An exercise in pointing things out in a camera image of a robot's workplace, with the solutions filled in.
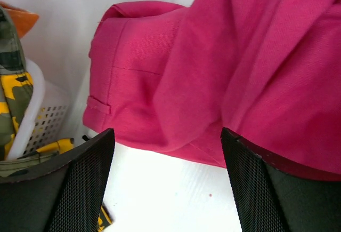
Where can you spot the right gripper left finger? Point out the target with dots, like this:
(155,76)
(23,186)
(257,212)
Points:
(64,193)

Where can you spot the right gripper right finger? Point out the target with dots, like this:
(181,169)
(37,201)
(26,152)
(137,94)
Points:
(273,193)

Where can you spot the pink trousers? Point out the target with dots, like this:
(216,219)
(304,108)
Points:
(169,78)

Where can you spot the camouflage yellow green trousers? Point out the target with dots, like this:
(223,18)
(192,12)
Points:
(16,92)

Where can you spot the orange white tie-dye trousers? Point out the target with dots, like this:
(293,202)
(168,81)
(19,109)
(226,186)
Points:
(23,20)

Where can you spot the white perforated laundry basket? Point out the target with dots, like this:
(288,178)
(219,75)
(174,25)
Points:
(43,117)

